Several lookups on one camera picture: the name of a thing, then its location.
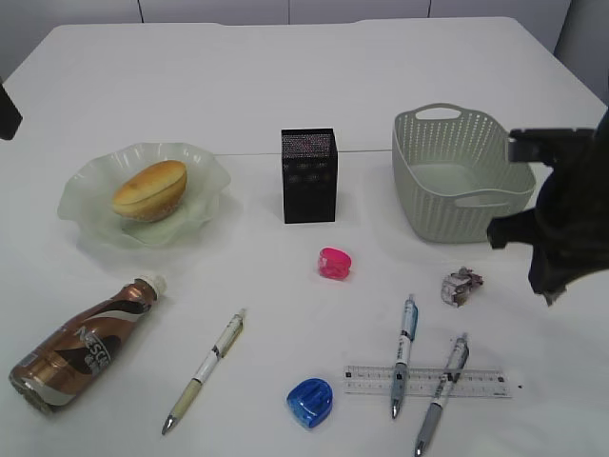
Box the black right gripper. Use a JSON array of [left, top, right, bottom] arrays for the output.
[[487, 115, 608, 306]]

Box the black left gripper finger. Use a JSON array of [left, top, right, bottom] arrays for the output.
[[0, 85, 23, 140]]

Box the paper ball pink print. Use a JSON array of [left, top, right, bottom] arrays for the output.
[[441, 267, 484, 308]]

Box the yellow bread roll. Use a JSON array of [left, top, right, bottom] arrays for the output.
[[112, 160, 187, 222]]

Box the pink pencil sharpener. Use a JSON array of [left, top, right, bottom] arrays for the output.
[[318, 247, 352, 280]]

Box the brown Nescafe coffee bottle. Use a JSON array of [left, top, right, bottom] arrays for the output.
[[9, 274, 167, 414]]

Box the clear pen grey grip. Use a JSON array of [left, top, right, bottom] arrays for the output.
[[413, 333, 469, 456]]

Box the white pen blue clip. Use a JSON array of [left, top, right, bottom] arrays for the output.
[[390, 294, 419, 420]]

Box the green plastic woven basket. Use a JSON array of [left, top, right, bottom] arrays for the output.
[[392, 103, 536, 244]]

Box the translucent green wavy plate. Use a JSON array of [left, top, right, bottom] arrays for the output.
[[57, 143, 230, 248]]

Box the blue pencil sharpener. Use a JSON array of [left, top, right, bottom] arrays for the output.
[[286, 378, 333, 428]]

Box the black mesh pen holder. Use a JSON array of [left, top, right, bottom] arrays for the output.
[[281, 129, 338, 224]]

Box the white pen beige grip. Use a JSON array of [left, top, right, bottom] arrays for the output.
[[161, 308, 246, 436]]

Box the transparent plastic ruler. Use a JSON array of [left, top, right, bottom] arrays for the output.
[[343, 366, 512, 399]]

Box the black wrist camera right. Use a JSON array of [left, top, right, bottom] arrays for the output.
[[506, 129, 595, 167]]

